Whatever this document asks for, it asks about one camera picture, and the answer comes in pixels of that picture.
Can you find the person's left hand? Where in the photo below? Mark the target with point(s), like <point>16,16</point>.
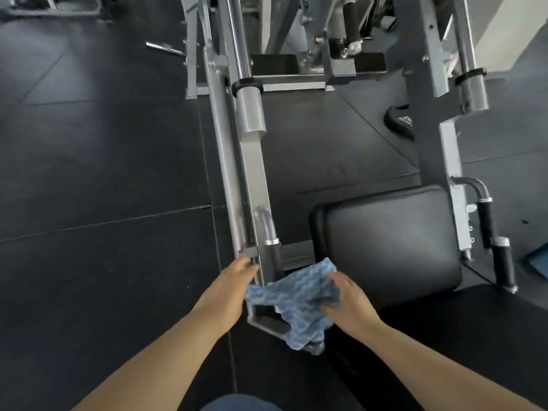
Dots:
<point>224,295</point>

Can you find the person's right hand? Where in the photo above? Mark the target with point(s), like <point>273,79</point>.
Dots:
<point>353,310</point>

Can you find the person's right thumb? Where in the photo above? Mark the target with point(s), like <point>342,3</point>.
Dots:
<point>330,308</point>

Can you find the person's left fingers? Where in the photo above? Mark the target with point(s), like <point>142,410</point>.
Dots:
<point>245,269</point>

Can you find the blue patterned cleaning cloth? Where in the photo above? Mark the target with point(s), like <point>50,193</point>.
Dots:
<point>295,291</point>

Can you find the person's right forearm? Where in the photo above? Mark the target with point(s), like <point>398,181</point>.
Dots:
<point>428,372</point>

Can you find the person's left forearm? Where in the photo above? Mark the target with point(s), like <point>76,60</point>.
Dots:
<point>162,363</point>

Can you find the black padded backrest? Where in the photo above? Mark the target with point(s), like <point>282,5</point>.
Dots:
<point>389,243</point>

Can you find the person's blue trousers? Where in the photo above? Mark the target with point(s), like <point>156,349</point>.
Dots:
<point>239,403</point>

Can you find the black padded seat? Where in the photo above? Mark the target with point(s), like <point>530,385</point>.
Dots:
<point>462,338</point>

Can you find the chrome weight sleeve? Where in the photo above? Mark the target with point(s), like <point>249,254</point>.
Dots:
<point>473,81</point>
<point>248,102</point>

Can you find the black weight plate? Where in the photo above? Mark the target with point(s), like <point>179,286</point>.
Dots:
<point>400,121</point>

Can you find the black footplate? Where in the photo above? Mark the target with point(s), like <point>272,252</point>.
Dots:
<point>274,63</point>

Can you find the chrome weight peg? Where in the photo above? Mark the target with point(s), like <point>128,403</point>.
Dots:
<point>165,47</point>

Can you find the black foam roller pad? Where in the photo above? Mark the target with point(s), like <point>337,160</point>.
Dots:
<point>353,23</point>

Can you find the grey steel gym machine frame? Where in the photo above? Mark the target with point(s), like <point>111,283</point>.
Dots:
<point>250,166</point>

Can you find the grey equipment frame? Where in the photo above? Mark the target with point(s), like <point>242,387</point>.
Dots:
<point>47,6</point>

